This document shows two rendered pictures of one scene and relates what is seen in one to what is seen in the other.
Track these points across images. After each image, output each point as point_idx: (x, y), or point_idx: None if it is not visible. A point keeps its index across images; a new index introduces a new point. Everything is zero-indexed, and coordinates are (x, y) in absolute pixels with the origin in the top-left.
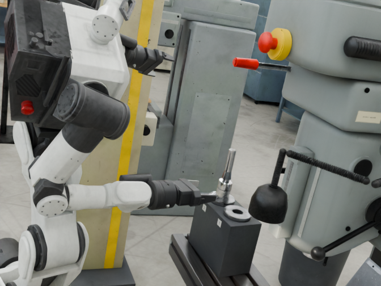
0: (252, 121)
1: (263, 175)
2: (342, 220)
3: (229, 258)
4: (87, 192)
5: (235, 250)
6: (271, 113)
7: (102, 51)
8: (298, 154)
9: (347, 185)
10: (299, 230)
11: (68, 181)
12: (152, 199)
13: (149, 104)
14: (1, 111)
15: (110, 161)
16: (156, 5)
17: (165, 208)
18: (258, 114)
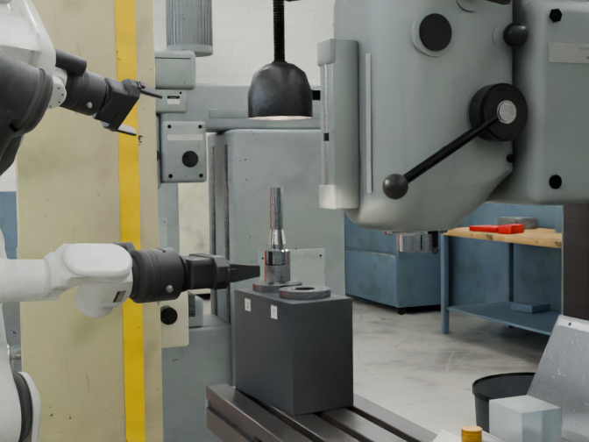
0: (397, 340)
1: (430, 414)
2: (429, 134)
3: (306, 372)
4: (9, 265)
5: (313, 354)
6: (431, 323)
7: (0, 10)
8: None
9: (417, 67)
10: (366, 181)
11: None
12: (137, 276)
13: None
14: None
15: (108, 372)
16: (141, 75)
17: (166, 296)
18: (408, 328)
